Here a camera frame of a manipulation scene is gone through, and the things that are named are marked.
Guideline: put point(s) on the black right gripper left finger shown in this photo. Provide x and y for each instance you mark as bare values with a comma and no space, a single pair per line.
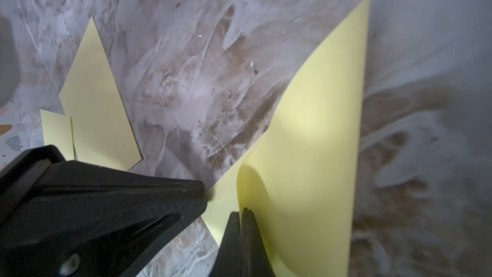
230,250

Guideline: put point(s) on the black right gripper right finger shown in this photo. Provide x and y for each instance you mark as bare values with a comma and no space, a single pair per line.
255,261

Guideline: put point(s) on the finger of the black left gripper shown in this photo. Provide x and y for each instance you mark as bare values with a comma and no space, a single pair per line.
70,218

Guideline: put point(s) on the yellow square paper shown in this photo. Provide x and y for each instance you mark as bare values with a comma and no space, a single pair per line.
102,133
298,179
58,131

